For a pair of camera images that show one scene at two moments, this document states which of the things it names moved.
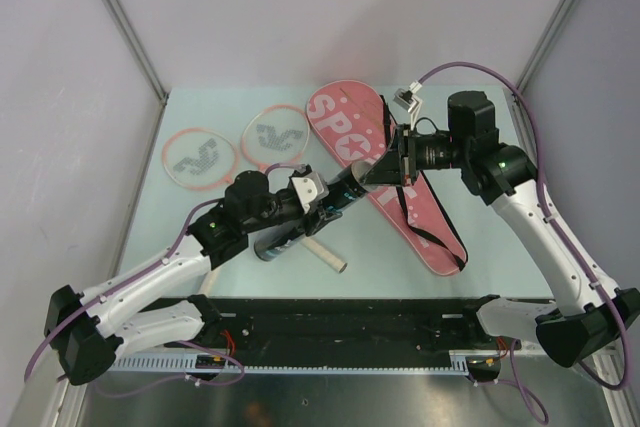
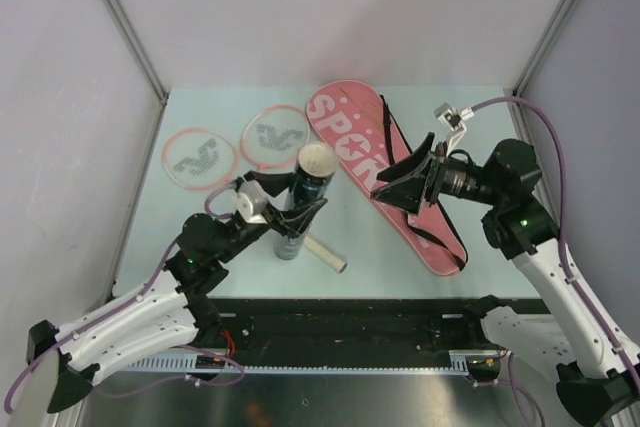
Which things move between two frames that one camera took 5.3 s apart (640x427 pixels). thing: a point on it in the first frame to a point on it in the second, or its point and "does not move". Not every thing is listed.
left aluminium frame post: (123, 21) does not move
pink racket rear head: (201, 158) does not move
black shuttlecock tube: (343, 188) to (316, 168)
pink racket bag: (351, 124) does not move
